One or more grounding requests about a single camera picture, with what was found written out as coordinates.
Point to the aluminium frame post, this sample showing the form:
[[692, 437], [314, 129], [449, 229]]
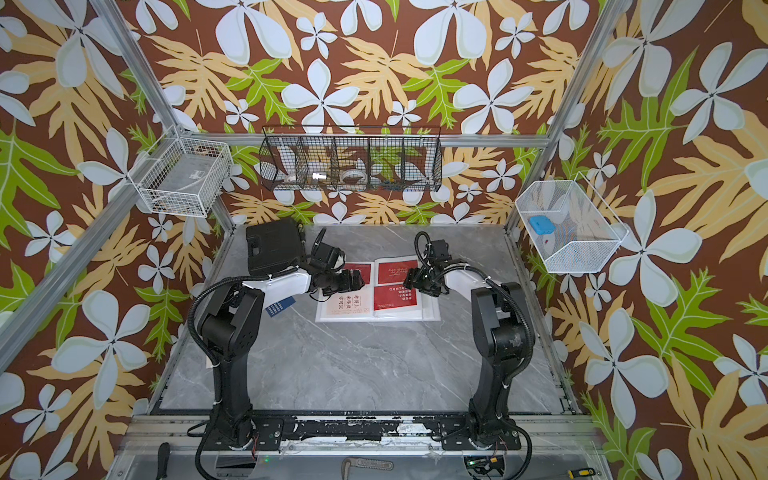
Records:
[[547, 145], [78, 115]]

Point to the red card small text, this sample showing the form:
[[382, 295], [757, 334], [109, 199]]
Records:
[[393, 296]]

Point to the white wire basket left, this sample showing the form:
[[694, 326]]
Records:
[[182, 174]]

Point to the white wire basket right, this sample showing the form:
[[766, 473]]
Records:
[[588, 231]]

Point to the white photo album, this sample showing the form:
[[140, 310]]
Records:
[[427, 309]]

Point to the black wire basket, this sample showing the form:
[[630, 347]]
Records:
[[356, 158]]

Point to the pink card red text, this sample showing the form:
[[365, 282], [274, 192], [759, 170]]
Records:
[[350, 304]]

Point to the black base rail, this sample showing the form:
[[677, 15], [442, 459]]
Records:
[[272, 431]]

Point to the aluminium frame post right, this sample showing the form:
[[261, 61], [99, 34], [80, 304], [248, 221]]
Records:
[[547, 145]]

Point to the white wire basket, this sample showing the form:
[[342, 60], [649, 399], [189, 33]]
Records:
[[182, 174], [588, 231]]

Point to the red card white characters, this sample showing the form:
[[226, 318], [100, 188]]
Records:
[[365, 268]]

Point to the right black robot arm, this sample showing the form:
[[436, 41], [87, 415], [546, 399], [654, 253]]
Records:
[[502, 331]]

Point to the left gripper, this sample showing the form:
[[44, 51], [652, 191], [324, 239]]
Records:
[[348, 285]]

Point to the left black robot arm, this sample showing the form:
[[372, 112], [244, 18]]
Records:
[[224, 320]]

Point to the black plastic case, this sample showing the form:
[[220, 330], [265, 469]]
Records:
[[273, 247]]

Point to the dark blue booklet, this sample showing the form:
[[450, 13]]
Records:
[[280, 306]]

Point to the yellow handled screwdriver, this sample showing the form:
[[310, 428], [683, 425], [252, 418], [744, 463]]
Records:
[[580, 473]]

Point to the red card cursive script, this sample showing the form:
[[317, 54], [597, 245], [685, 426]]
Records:
[[394, 271]]

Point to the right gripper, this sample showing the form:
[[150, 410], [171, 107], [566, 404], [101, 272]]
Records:
[[412, 279]]

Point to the aluminium frame post left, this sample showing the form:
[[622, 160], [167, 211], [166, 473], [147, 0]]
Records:
[[78, 115]]

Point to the blue object in basket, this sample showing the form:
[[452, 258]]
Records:
[[542, 225]]

